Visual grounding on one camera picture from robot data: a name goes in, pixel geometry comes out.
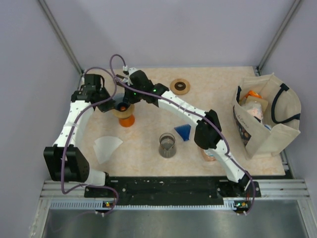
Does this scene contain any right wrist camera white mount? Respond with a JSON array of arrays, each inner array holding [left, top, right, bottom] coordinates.
[[122, 65, 137, 86]]

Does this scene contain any beige tote bag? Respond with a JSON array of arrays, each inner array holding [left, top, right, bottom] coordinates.
[[232, 74, 301, 159]]

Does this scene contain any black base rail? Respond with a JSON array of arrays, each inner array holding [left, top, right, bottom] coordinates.
[[84, 176, 261, 205]]

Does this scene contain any orange soap bottle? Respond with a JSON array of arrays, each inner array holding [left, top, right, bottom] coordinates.
[[200, 149, 216, 162]]

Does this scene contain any right aluminium frame post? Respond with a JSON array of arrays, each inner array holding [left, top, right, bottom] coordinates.
[[253, 0, 304, 76]]

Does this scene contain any wooden ring far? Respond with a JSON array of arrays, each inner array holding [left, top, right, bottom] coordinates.
[[169, 78, 191, 95]]

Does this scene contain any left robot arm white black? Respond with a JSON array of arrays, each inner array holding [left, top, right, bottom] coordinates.
[[44, 74, 114, 197]]

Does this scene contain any blue cone dripper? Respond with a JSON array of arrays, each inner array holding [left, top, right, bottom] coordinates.
[[174, 124, 191, 141], [113, 93, 124, 110]]

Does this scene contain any glass flask carafe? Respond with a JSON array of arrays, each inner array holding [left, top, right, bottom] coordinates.
[[158, 133, 176, 159]]

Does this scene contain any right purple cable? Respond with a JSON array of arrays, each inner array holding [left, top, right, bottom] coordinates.
[[109, 54, 255, 216]]

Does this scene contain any wooden ring dripper holder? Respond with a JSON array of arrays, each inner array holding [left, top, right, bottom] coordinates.
[[111, 103, 135, 119]]

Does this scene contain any left aluminium frame post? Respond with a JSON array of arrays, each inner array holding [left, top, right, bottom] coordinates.
[[37, 0, 83, 75]]

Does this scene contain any aluminium frame post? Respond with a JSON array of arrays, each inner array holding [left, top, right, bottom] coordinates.
[[37, 0, 83, 75], [253, 0, 304, 76]]

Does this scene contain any orange glass carafe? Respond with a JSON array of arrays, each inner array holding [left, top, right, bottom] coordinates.
[[119, 115, 135, 127]]

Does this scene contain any orange capped bottle in bag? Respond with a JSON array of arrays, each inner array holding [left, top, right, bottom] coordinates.
[[245, 90, 262, 99]]

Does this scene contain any grey cable duct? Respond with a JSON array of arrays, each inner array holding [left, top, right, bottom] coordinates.
[[50, 199, 238, 211]]

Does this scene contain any white paper coffee filter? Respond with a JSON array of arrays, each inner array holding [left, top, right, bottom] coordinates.
[[93, 136, 123, 164]]

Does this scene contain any black rectangular box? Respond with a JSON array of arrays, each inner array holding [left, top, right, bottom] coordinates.
[[115, 74, 126, 87]]

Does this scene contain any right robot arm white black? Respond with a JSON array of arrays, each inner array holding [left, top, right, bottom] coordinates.
[[121, 66, 256, 196]]

